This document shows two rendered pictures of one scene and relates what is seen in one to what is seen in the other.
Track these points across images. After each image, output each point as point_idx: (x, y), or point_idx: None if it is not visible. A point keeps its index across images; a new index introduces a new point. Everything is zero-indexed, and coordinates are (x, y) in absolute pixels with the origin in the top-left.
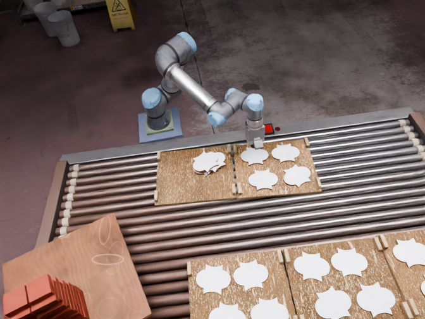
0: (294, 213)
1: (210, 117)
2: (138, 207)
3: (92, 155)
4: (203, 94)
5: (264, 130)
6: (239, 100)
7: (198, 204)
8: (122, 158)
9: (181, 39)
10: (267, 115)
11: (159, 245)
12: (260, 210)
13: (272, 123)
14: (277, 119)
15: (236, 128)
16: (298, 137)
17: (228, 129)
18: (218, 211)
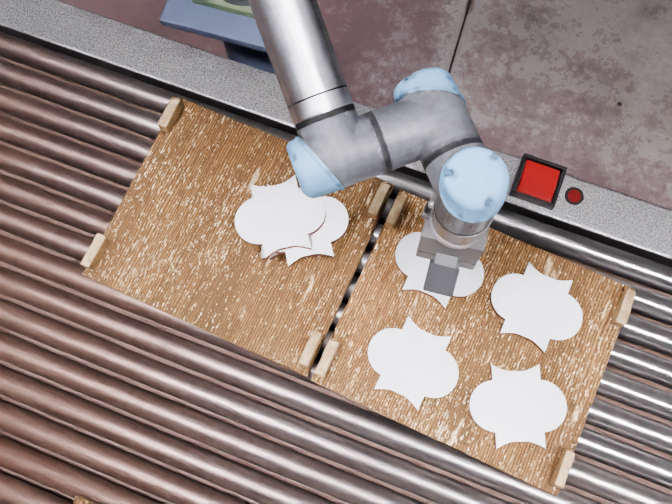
0: None
1: (291, 161)
2: (48, 247)
3: (4, 3)
4: (303, 61)
5: (481, 254)
6: (427, 142)
7: (198, 333)
8: (81, 56)
9: None
10: (650, 13)
11: (38, 401)
12: (350, 451)
13: (649, 48)
14: (669, 42)
15: (538, 13)
16: (615, 264)
17: (516, 5)
18: (239, 384)
